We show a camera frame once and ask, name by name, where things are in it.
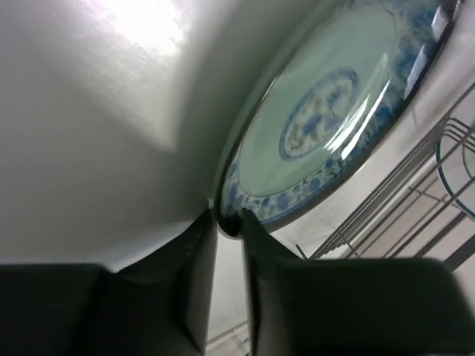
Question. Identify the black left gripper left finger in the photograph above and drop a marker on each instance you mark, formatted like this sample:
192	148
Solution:
157	306

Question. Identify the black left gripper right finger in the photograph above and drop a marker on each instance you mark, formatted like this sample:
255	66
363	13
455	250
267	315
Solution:
376	306

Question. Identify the blue floral green plate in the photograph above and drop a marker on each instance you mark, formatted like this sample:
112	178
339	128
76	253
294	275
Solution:
335	90

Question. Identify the white plate dark rim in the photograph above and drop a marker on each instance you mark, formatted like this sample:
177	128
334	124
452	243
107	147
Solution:
456	170

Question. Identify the wire dish rack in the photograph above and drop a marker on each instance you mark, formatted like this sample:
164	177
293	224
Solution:
411	213

